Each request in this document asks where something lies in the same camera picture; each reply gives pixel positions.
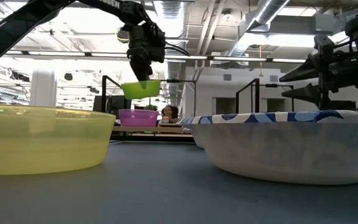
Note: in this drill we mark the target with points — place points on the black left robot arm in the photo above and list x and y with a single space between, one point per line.
11 28

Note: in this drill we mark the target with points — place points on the person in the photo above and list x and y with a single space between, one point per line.
171 112

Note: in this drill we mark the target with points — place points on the blue-grey table mat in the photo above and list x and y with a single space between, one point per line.
154 193

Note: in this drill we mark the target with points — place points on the white round column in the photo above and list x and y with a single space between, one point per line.
43 88

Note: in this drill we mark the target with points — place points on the green plastic bowl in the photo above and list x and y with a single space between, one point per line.
135 91

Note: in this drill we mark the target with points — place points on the yellow plastic bowl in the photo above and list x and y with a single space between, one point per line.
42 143

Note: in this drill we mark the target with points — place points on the blue-patterned paper bowl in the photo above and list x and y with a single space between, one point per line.
197 141
291 152

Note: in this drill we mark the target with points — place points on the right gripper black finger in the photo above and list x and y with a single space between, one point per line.
306 70
306 93

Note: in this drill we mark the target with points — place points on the wooden shelf with black legs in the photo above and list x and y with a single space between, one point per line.
148 129

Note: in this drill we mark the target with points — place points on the silver ventilation duct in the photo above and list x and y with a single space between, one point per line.
259 18

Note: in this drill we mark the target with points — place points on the purple plastic bowl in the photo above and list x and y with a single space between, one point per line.
138 118

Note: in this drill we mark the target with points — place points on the black monitor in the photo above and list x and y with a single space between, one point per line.
110 104

